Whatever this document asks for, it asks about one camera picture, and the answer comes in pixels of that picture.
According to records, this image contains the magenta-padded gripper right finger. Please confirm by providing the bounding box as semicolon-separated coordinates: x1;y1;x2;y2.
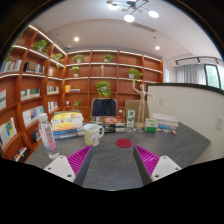
132;144;183;186

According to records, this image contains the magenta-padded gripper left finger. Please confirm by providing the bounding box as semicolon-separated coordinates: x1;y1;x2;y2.
43;144;95;187

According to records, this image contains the clear plastic water bottle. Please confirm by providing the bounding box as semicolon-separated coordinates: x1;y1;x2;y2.
37;112;61;160

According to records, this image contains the colourful stack of books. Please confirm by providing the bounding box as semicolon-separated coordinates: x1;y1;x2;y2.
50;110;86;141

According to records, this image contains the small green white box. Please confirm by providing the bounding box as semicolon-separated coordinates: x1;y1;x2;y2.
144;117;159;133

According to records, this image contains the yellow striped white mug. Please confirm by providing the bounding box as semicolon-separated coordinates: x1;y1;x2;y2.
82;122;106;148

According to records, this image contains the flat round red coaster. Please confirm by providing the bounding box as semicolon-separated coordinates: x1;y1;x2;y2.
115;137;134;149

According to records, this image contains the stack of white books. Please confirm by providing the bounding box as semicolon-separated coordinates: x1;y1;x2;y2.
152;112;180;131

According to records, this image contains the tall green white carton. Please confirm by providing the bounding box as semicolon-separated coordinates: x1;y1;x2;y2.
125;108;137;130

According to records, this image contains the book stack with orange disc cover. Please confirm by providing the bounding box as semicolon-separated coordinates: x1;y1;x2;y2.
90;115;126;134

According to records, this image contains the brown chair back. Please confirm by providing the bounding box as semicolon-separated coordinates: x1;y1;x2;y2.
124;98;151;123

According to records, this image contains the wooden artist mannequin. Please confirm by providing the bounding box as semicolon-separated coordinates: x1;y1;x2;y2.
131;79;155;130

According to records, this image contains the dark blue office chair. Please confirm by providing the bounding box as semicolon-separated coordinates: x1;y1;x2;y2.
89;97;119;118

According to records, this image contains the orange wooden shelf unit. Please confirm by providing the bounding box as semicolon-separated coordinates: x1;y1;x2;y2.
0;23;165;163

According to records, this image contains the grey curtain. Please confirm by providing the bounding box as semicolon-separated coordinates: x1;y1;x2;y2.
175;63;207;86

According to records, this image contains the window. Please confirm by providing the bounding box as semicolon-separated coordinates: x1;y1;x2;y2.
203;62;224;91

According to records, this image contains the ceiling air vent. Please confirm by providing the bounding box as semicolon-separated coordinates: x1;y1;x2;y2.
131;22;157;34

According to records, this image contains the branched ceiling lamp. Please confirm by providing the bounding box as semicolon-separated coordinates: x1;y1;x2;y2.
105;0;161;24

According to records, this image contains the white wall socket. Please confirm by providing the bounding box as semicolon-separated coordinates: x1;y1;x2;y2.
214;114;224;132

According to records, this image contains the black track light rail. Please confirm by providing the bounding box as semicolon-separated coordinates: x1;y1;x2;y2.
174;55;224;68

